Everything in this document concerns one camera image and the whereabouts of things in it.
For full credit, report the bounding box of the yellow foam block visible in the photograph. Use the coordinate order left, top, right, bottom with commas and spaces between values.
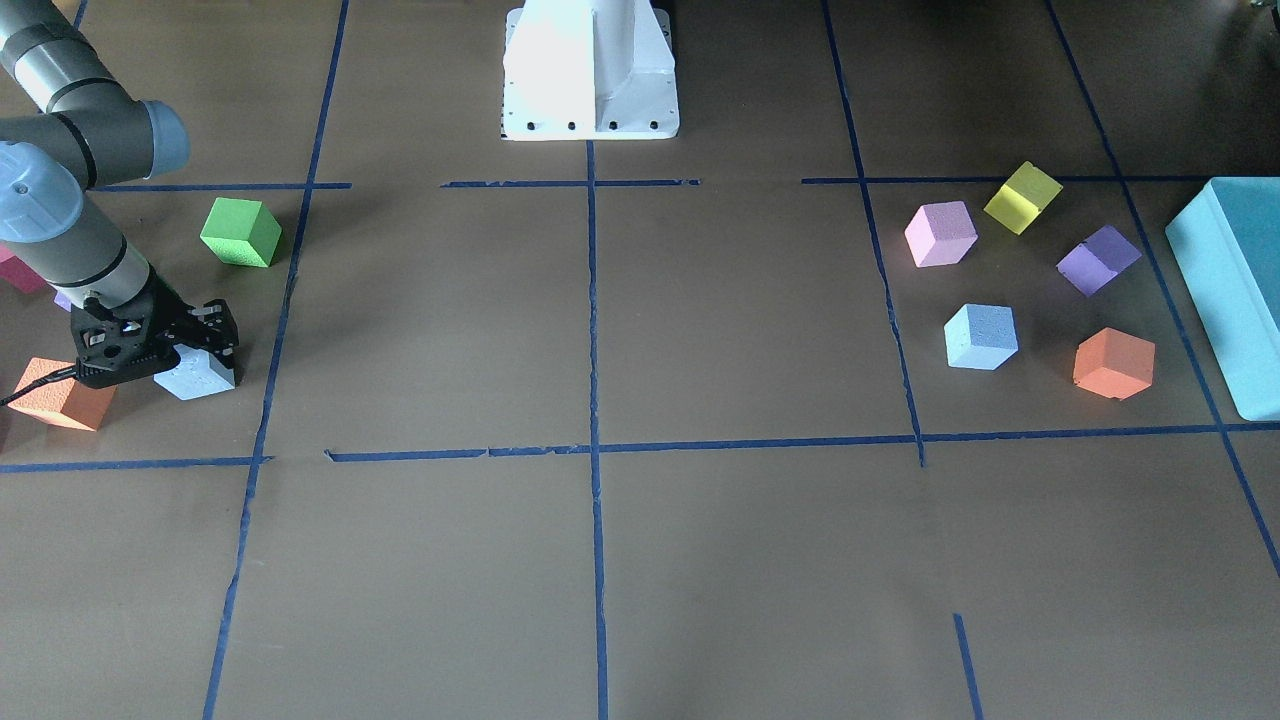
983, 161, 1062, 236

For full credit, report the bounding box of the light blue foam block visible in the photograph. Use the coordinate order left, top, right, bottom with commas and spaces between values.
943, 304, 1020, 370
154, 345, 236, 401

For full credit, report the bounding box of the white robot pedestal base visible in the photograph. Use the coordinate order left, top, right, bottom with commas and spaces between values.
500, 1, 680, 142

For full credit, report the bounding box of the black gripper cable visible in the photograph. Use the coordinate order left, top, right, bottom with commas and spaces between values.
0, 364, 81, 407

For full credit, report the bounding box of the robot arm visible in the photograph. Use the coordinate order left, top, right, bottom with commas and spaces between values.
1, 1, 239, 396

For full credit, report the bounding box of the pink foam block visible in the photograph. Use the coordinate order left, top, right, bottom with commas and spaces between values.
904, 201, 979, 268

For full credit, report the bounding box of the orange foam block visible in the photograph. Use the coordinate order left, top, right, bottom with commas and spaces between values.
1071, 328, 1156, 400
8, 379, 116, 430

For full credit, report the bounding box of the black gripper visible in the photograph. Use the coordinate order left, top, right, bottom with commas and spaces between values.
70, 272, 239, 389

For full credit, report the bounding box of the crimson foam block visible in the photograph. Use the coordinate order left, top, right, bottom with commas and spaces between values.
0, 243, 49, 293

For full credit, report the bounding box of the green foam block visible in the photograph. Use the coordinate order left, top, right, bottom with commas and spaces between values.
200, 197, 282, 268

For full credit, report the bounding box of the teal plastic bin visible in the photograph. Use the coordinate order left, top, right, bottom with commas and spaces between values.
1166, 177, 1279, 421

